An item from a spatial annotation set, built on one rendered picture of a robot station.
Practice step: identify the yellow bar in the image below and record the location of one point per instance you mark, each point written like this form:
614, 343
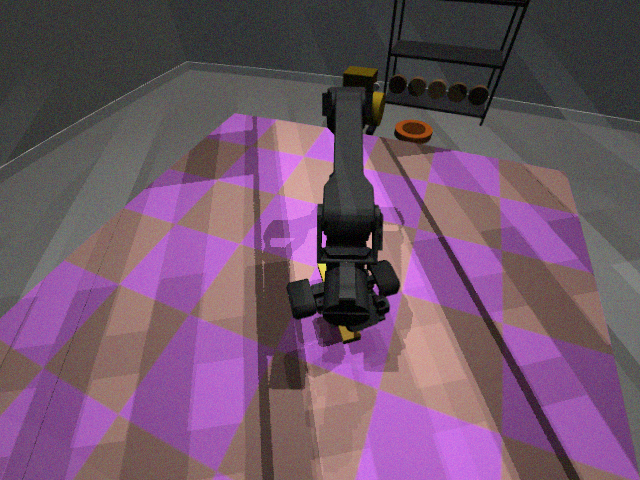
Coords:
346, 335

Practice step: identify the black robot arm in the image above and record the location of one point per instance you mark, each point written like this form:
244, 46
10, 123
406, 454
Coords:
348, 215

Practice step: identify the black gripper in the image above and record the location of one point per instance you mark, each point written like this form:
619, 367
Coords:
306, 300

